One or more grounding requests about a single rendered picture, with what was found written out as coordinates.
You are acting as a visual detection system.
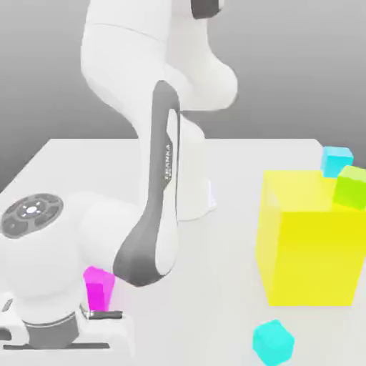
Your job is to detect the small green cube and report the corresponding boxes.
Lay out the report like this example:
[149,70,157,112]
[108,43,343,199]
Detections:
[332,164,366,212]

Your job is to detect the large yellow box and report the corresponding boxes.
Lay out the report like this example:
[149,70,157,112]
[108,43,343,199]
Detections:
[254,169,366,307]

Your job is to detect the small magenta cube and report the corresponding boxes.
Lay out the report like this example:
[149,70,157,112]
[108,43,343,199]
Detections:
[82,265,117,313]

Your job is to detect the small light blue cube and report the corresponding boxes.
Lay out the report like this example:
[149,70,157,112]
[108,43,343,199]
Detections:
[320,145,355,179]

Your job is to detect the small turquoise cube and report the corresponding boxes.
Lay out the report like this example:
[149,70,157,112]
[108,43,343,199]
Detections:
[252,319,296,366]

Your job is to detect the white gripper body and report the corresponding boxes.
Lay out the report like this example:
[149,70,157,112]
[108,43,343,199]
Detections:
[0,312,136,366]

